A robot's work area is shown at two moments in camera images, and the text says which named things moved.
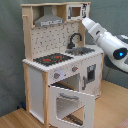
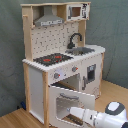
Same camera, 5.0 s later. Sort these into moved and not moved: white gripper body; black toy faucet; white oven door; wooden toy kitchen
Moved: white gripper body
Not moved: wooden toy kitchen; black toy faucet; white oven door
